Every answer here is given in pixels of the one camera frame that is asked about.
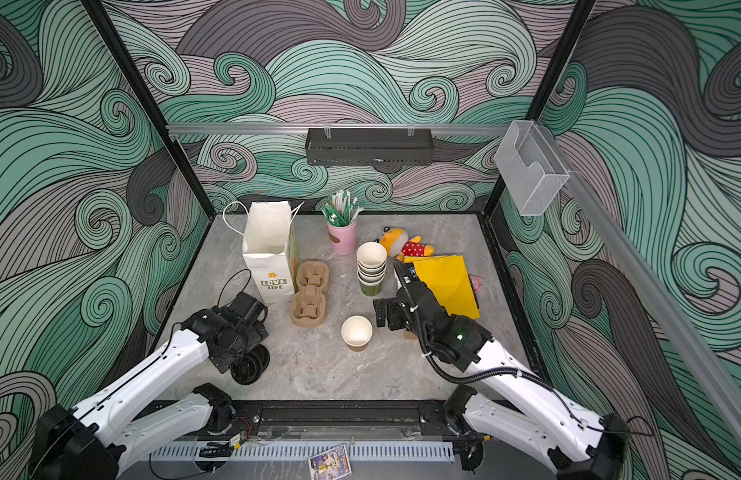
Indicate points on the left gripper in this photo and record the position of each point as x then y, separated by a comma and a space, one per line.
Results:
257, 334

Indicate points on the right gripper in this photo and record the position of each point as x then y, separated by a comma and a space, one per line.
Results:
407, 287

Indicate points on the brown paper coffee cup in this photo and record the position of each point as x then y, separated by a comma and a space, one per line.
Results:
357, 333

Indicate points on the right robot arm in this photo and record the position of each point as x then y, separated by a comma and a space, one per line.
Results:
498, 396

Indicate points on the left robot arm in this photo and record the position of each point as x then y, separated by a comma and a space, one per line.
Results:
105, 434

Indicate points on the stack of black lids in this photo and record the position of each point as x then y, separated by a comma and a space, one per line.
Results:
249, 369

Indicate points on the yellow napkin stack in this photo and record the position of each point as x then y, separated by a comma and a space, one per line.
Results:
448, 278

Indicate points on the pink small object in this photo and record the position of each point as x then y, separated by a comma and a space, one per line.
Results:
477, 283

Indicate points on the yellow plush toy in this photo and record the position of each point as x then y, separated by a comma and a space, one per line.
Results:
400, 245

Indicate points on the stack of paper cups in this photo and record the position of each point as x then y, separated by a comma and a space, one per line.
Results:
371, 260

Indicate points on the brown cardboard cup carrier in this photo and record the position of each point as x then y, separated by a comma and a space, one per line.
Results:
308, 307

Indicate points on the white paper bag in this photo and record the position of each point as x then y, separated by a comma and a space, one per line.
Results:
269, 247

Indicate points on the wrapped straws bundle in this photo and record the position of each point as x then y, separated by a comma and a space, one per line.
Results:
341, 209

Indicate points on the colourful card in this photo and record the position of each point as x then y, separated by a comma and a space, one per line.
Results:
333, 464

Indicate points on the clear acrylic wall holder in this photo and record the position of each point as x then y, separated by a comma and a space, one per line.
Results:
532, 166

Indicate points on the black wall shelf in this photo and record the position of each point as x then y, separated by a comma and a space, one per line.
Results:
369, 146

